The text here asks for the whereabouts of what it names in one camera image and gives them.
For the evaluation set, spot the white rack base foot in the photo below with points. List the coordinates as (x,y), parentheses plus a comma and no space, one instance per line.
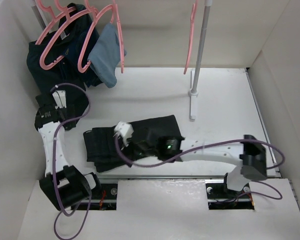
(192,100)

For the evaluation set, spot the pink hanger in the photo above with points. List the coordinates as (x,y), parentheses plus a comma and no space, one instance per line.
(120,36)
(59,35)
(96,17)
(191,35)
(64,12)

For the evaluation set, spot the right silver rack pole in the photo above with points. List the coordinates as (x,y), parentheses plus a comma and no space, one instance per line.
(207,6)

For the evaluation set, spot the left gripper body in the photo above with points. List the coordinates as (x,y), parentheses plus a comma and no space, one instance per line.
(67,112)

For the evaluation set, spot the black trousers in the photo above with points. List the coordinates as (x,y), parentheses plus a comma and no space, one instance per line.
(100,142)

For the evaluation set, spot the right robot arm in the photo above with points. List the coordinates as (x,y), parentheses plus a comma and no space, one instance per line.
(247,155)

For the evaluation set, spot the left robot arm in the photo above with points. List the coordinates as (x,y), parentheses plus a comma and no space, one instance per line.
(62,182)

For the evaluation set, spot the silver rack pole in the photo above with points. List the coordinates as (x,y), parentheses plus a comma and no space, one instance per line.
(207,6)
(37,14)

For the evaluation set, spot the dark navy hanging trousers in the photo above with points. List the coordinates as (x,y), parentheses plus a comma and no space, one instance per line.
(66,71)

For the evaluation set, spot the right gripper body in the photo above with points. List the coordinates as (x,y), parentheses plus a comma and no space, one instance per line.
(136,151)

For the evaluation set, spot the light blue hanging trousers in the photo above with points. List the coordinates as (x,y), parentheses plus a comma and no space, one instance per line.
(106,55)

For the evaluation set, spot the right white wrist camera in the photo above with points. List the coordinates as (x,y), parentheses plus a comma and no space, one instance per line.
(125,131)

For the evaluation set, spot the left silver rack pole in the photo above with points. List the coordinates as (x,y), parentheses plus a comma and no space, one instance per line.
(37,14)

